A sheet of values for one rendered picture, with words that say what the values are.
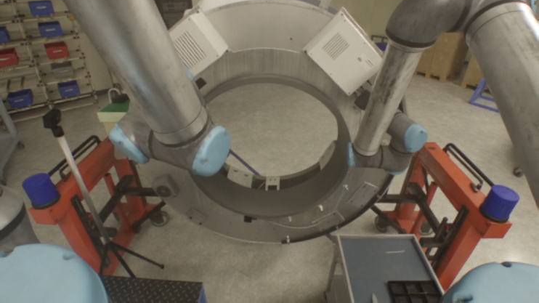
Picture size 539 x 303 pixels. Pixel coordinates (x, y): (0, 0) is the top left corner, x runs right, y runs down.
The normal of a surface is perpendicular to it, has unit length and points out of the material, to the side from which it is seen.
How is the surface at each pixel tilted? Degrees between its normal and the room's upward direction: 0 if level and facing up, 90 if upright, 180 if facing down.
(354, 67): 90
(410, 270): 0
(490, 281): 5
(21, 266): 5
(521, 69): 56
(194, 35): 90
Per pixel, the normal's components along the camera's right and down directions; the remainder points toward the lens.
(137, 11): 0.85, 0.30
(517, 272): -0.08, -0.87
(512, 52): -0.79, -0.37
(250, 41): -0.04, 0.49
